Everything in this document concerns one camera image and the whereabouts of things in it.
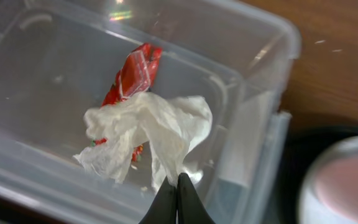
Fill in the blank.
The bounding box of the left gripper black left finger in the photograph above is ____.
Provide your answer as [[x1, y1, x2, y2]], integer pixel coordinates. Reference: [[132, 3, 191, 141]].
[[139, 178, 177, 224]]

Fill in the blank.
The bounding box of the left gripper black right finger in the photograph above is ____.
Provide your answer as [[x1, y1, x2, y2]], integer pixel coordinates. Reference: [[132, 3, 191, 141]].
[[177, 173, 215, 224]]

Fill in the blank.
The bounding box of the white tissue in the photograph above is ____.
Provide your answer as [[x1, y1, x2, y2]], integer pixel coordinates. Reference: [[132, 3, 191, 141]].
[[74, 92, 213, 191]]

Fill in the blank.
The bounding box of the red snack wrapper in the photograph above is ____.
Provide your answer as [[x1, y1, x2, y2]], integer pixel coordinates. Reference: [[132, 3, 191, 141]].
[[90, 42, 163, 162]]

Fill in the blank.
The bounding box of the pink plastic cup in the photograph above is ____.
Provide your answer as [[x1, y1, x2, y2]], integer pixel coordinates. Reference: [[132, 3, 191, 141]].
[[315, 156, 358, 223]]

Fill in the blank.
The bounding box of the grey round plate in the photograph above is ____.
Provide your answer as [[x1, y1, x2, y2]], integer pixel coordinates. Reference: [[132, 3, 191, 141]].
[[297, 136, 358, 224]]

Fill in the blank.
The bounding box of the black round tray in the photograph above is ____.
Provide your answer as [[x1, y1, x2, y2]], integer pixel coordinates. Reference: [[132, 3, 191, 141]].
[[262, 126, 358, 224]]

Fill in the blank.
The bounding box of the clear plastic bin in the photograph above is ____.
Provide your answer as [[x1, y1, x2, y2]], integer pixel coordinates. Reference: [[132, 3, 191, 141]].
[[0, 1, 300, 223]]

